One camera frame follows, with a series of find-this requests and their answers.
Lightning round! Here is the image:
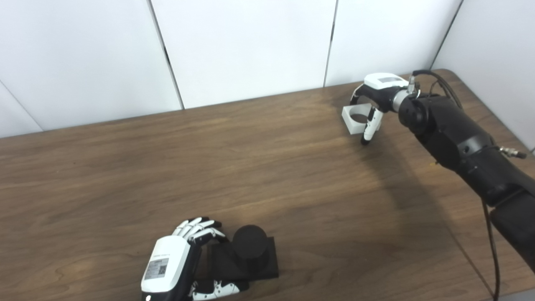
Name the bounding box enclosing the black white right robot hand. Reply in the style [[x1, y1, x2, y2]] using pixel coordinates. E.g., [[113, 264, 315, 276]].
[[349, 73, 412, 146]]

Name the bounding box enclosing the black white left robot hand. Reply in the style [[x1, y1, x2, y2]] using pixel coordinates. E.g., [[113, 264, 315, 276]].
[[140, 217, 250, 301]]

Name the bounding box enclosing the white square piece with hole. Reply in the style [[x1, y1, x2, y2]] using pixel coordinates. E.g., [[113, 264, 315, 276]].
[[341, 103, 383, 135]]

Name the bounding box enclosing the black peg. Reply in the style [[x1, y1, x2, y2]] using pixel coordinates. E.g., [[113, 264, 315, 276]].
[[196, 225, 279, 281]]

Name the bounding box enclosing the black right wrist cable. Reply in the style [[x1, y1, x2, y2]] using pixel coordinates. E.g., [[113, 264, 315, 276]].
[[412, 70, 502, 301]]

